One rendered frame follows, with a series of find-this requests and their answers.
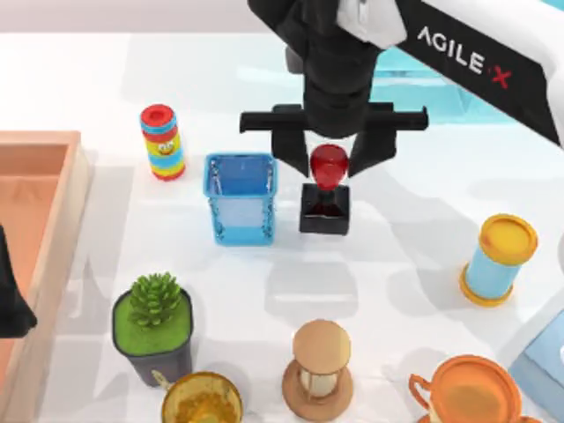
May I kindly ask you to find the red and black stamp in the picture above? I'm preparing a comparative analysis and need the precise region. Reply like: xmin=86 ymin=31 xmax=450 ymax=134
xmin=299 ymin=144 xmax=353 ymax=236

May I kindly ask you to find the light blue rack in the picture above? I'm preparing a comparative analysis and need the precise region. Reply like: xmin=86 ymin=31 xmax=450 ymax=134
xmin=369 ymin=43 xmax=513 ymax=127

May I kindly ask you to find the blue basket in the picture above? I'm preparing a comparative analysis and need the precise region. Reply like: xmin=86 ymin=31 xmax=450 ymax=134
xmin=204 ymin=152 xmax=279 ymax=247

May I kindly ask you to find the striped colourful bottle with face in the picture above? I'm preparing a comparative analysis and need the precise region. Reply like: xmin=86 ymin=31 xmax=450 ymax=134
xmin=140 ymin=103 xmax=187 ymax=182

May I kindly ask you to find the blue and yellow can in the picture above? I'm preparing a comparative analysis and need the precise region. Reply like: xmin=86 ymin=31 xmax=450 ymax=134
xmin=458 ymin=213 xmax=540 ymax=307

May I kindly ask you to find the wooden hourglass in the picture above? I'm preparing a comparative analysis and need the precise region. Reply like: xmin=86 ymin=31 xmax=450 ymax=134
xmin=281 ymin=319 xmax=354 ymax=420

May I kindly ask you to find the green plant in dark pot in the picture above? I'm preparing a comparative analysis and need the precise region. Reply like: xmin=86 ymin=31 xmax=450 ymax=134
xmin=110 ymin=271 xmax=196 ymax=390

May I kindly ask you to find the salmon-coloured shallow box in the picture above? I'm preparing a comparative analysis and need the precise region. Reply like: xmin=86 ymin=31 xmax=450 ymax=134
xmin=0 ymin=130 xmax=94 ymax=423

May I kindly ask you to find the orange trophy cup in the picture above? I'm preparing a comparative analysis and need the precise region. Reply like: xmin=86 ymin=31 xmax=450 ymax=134
xmin=408 ymin=353 xmax=544 ymax=423

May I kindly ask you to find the gold trophy cup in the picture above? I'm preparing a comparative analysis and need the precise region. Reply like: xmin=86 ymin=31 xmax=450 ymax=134
xmin=160 ymin=370 xmax=245 ymax=423

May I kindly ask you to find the light blue block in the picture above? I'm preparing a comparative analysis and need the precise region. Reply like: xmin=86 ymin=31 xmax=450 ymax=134
xmin=508 ymin=308 xmax=564 ymax=394

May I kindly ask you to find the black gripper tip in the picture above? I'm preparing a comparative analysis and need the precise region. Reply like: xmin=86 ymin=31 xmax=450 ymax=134
xmin=0 ymin=224 xmax=39 ymax=340

